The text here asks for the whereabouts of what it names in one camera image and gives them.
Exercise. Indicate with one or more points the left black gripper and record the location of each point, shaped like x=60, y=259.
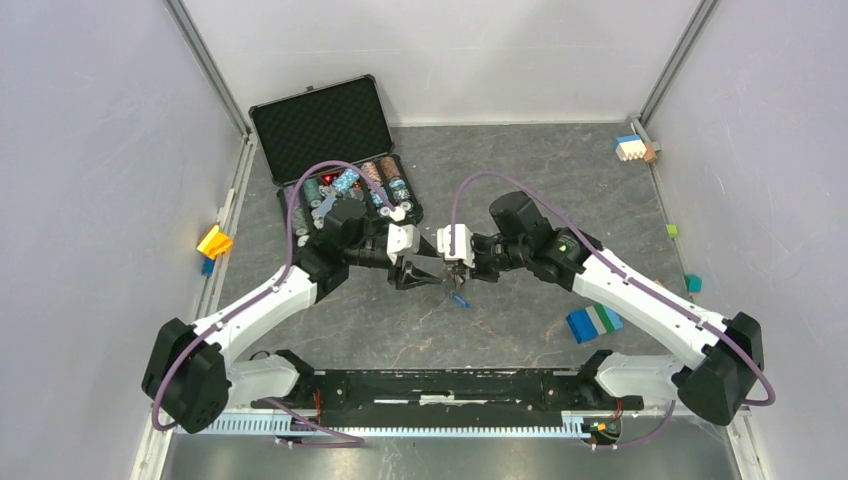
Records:
x=412, y=276

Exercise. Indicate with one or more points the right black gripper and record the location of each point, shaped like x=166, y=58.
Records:
x=478, y=272

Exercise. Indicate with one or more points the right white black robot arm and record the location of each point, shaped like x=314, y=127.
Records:
x=713, y=361

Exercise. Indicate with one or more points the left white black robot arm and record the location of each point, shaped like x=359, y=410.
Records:
x=194, y=374

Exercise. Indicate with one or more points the blue green white brick stack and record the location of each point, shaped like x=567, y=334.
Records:
x=591, y=322

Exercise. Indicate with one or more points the black poker chip case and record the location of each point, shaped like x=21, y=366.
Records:
x=330, y=142

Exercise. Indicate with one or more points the yellow orange block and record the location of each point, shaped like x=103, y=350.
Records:
x=214, y=243

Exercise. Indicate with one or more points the small blue block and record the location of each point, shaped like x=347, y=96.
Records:
x=208, y=267

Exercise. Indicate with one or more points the blue white brick block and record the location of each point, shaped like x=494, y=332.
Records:
x=630, y=147

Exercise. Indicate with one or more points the small teal cube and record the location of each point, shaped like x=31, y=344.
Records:
x=693, y=283

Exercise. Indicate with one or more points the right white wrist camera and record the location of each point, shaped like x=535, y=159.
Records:
x=454, y=244

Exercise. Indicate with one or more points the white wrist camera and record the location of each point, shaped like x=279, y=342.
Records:
x=402, y=240
x=454, y=244

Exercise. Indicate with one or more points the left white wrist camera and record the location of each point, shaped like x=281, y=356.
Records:
x=402, y=240

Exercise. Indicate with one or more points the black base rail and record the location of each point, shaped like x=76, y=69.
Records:
x=522, y=397

